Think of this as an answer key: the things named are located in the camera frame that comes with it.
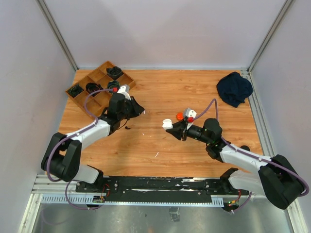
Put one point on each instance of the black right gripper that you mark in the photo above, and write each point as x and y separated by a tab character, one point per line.
178	132

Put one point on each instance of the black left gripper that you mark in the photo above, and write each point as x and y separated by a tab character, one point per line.
137	108

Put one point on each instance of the white charging case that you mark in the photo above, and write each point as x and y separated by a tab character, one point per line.
167	124

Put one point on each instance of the orange earbud charging case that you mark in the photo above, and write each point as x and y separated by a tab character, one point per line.
179	116

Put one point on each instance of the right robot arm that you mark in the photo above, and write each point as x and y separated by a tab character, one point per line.
272	177

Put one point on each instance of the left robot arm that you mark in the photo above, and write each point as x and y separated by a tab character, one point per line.
62	157

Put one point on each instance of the black charging case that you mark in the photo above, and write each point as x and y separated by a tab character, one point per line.
244	147

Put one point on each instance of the black yellow rolled tie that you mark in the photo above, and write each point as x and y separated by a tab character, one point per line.
113	84

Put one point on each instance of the black dotted rolled tie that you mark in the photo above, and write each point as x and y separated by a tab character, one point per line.
114	72

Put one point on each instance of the black orange rolled tie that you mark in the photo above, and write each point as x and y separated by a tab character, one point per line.
92	87

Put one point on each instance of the dark green rolled tie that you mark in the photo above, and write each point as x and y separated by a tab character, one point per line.
75	90

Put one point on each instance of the dark blue crumpled cloth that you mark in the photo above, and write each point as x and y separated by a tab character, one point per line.
233	89

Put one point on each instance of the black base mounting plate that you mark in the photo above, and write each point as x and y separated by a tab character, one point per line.
158	190

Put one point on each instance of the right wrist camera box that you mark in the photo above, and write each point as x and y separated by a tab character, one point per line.
188	112

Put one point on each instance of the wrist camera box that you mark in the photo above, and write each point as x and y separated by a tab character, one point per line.
188	112
124	89

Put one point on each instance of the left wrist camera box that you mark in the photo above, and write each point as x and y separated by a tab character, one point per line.
124	89

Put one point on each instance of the aluminium frame rail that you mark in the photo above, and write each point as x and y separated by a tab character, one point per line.
45	190

